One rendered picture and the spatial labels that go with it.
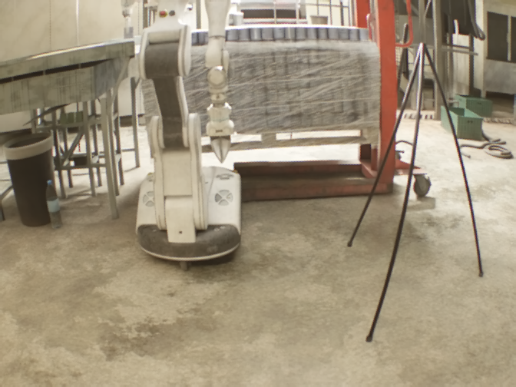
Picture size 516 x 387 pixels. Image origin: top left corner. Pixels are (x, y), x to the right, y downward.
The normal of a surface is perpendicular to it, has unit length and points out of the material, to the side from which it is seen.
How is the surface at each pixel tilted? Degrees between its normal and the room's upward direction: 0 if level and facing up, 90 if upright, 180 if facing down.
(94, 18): 90
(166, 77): 128
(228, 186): 38
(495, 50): 90
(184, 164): 78
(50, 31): 90
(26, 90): 90
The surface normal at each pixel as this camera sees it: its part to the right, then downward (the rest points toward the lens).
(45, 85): 0.05, 0.36
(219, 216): -0.04, -0.51
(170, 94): 0.00, 0.87
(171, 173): -0.03, 0.16
